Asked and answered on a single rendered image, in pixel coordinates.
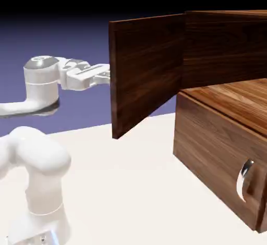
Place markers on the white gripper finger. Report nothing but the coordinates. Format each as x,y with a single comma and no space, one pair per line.
105,73
101,80

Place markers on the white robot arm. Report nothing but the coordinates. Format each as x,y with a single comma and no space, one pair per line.
40,86

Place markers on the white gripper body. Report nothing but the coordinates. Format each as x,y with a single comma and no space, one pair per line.
80,80

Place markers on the wooden cabinet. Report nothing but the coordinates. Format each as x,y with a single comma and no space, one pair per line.
221,51

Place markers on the light wooden drawer front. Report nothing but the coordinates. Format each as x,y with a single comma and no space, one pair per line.
210,142

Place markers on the dark wooden cabinet door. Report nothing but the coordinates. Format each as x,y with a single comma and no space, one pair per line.
146,76

